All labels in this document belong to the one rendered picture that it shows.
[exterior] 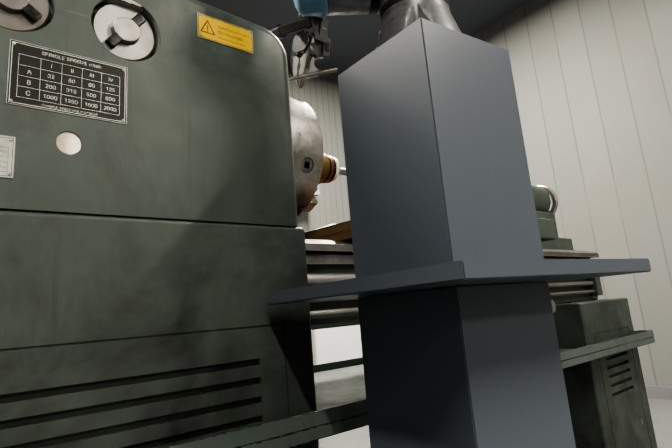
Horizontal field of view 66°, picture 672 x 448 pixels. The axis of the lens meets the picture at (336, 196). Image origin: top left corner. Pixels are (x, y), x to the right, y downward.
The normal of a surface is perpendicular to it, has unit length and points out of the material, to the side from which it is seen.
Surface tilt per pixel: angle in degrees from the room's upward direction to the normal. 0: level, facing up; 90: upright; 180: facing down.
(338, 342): 90
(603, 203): 90
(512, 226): 90
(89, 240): 90
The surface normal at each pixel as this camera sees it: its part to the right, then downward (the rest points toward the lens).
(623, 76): -0.81, -0.07
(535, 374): 0.58, -0.22
